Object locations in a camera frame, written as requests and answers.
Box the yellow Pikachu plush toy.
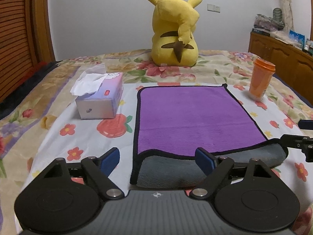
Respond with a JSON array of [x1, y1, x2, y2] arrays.
[[148, 0, 202, 67]]

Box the tissue box with tissue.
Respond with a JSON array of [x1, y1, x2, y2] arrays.
[[70, 71, 123, 119]]

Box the floral bed sheet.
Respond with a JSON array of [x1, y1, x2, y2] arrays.
[[1, 49, 312, 234]]

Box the purple and grey towel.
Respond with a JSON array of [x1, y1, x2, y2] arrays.
[[130, 84, 288, 189]]

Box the wooden slatted headboard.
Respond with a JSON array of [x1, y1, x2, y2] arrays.
[[1, 0, 56, 100]]

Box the beige tied curtain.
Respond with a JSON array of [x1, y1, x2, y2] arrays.
[[280, 0, 294, 32]]

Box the stack of books and papers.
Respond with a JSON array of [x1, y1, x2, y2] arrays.
[[252, 14, 284, 36]]

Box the wooden sideboard cabinet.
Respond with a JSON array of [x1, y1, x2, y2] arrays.
[[248, 32, 313, 103]]

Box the blue picture card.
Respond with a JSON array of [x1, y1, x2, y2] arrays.
[[289, 30, 305, 49]]

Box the small bottles on cabinet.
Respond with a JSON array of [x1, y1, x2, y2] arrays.
[[302, 39, 313, 56]]

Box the white wall switch plate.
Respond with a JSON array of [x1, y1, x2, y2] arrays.
[[207, 4, 221, 13]]

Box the orange plastic cup with lid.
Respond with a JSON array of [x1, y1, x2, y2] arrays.
[[249, 58, 275, 101]]

